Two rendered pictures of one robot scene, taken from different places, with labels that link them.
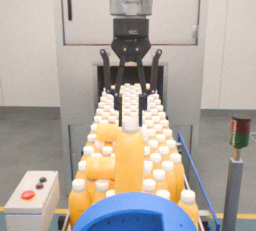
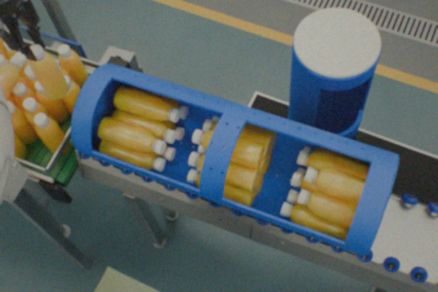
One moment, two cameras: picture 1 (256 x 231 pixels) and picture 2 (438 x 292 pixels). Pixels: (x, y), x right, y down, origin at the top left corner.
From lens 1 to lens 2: 1.18 m
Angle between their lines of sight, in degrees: 61
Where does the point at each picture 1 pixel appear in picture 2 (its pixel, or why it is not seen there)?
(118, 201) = (88, 96)
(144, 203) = (100, 82)
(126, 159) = (54, 73)
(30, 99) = not seen: outside the picture
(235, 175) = not seen: outside the picture
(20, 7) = not seen: outside the picture
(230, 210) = (63, 25)
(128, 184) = (62, 84)
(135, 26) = not seen: outside the picture
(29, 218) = (15, 175)
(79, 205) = not seen: hidden behind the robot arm
